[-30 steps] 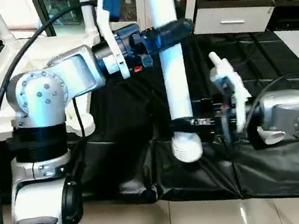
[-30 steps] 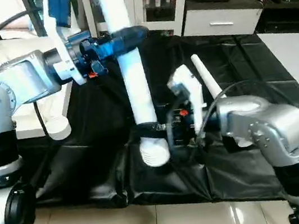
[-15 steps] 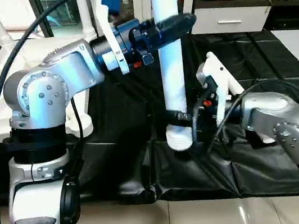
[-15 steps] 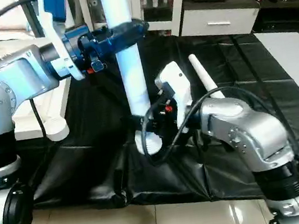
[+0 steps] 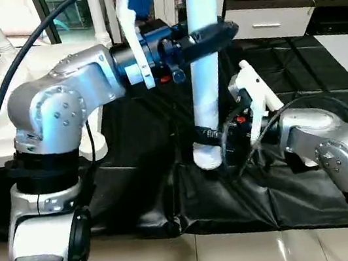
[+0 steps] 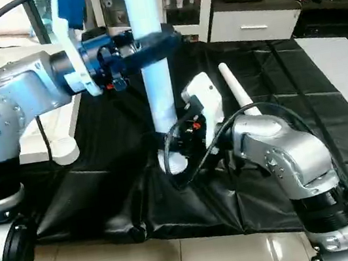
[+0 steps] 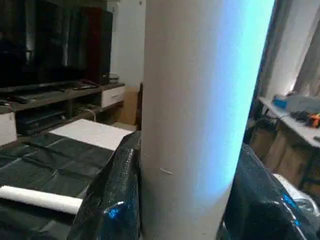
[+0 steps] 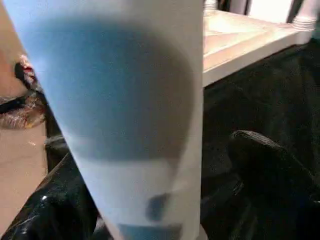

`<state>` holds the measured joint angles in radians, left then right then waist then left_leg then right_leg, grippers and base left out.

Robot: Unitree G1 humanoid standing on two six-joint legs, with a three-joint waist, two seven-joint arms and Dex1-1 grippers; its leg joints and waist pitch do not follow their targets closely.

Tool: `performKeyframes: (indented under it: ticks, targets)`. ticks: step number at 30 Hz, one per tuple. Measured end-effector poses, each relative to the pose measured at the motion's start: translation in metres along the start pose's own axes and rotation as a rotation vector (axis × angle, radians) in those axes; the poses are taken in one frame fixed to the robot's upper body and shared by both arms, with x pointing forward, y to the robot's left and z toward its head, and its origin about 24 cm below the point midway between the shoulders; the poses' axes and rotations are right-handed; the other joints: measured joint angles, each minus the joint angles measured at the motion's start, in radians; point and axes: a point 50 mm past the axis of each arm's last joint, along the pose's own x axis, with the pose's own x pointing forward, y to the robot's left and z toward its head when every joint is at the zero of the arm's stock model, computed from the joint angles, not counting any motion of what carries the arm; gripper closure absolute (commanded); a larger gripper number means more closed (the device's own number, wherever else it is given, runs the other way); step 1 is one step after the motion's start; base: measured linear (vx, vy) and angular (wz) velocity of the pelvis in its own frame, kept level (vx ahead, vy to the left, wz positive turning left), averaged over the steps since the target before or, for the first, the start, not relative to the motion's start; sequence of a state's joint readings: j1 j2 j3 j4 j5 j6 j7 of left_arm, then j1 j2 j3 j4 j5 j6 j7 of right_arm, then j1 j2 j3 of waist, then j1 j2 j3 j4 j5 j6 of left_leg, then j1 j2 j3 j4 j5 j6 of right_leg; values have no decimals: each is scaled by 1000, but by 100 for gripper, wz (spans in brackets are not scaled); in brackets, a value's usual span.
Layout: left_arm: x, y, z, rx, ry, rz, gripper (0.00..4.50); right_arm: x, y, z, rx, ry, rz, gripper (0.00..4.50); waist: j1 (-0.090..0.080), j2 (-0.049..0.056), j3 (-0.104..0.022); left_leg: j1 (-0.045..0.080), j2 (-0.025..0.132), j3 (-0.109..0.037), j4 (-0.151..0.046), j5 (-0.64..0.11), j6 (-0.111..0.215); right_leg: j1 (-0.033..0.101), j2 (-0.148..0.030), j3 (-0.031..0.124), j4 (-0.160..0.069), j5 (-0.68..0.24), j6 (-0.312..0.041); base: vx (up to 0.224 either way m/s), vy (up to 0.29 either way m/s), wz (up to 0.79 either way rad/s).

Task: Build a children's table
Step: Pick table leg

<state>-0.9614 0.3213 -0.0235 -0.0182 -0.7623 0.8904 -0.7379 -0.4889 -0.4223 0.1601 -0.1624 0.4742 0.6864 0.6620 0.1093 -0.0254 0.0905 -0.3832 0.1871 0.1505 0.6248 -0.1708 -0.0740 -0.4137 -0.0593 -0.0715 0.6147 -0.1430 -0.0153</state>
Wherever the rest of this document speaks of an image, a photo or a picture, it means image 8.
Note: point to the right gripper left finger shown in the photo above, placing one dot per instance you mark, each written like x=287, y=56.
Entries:
x=52, y=207

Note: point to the red white cloth pile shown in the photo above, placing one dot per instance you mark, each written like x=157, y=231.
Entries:
x=25, y=72

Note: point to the black table mat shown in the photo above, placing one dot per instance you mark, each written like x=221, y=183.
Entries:
x=260, y=105

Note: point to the white plastic table leg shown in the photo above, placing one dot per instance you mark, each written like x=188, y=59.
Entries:
x=305, y=17
x=130, y=110
x=210, y=6

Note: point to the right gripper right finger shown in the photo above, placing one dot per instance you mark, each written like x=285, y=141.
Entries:
x=272, y=180

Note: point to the white plastic table top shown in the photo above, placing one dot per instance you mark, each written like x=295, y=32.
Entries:
x=240, y=42

